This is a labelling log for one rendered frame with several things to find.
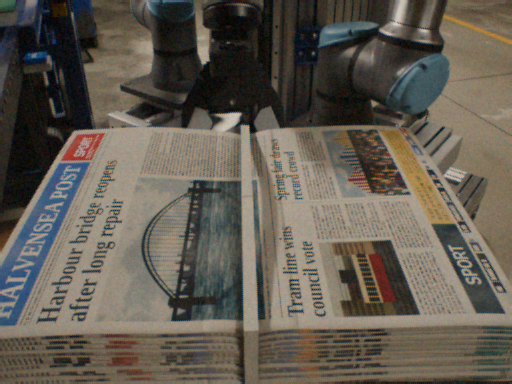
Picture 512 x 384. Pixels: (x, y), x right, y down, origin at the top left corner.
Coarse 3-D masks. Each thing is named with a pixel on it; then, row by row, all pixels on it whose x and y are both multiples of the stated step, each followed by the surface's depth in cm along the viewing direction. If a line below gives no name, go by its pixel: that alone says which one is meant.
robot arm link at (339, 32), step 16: (336, 32) 92; (352, 32) 91; (368, 32) 91; (320, 48) 97; (336, 48) 94; (352, 48) 92; (320, 64) 98; (336, 64) 94; (352, 64) 91; (320, 80) 100; (336, 80) 97; (352, 80) 93; (336, 96) 98; (352, 96) 98
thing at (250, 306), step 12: (252, 192) 41; (252, 204) 40; (252, 216) 38; (252, 228) 37; (252, 240) 36; (252, 252) 35; (252, 264) 34; (252, 276) 34; (252, 288) 33; (252, 300) 32; (252, 312) 31; (252, 324) 31
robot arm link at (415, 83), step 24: (408, 0) 81; (432, 0) 80; (408, 24) 82; (432, 24) 82; (384, 48) 85; (408, 48) 82; (432, 48) 83; (360, 72) 90; (384, 72) 86; (408, 72) 82; (432, 72) 84; (384, 96) 88; (408, 96) 84; (432, 96) 88
